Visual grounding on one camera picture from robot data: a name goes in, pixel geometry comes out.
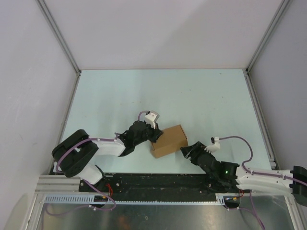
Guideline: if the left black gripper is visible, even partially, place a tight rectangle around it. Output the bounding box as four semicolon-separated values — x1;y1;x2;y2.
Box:
133;121;163;146

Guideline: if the brown cardboard box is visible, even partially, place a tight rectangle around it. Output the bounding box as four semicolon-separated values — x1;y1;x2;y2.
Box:
151;125;188;158

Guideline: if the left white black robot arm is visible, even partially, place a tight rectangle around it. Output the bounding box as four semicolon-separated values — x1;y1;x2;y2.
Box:
52;121;164;192

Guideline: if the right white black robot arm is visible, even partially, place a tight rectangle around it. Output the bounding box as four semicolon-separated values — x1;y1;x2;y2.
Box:
180;138;307;206

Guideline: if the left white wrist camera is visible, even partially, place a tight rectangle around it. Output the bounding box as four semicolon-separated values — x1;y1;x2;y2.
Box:
144;111;160;129

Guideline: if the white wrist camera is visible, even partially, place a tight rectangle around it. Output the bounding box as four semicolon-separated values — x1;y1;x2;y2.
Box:
144;111;160;129
205;137;221;153

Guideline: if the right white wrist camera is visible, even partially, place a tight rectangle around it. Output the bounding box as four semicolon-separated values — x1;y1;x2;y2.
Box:
205;137;221;153

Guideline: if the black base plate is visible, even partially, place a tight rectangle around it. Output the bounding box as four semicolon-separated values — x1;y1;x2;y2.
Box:
76;173;249;201

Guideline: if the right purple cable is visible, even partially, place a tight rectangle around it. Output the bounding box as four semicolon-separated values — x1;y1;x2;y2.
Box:
219;136;295;228

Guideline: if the purple cable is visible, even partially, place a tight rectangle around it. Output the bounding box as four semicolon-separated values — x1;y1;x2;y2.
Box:
219;136;295;228
45;110;151;216

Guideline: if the perforated cable duct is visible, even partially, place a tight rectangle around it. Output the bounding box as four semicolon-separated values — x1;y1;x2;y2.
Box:
44;194;239;206

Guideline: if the aluminium frame rail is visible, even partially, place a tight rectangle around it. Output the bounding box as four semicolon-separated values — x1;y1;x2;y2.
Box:
35;175;80;194

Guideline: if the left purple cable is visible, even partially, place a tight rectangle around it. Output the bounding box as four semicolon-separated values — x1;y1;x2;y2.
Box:
45;110;151;216

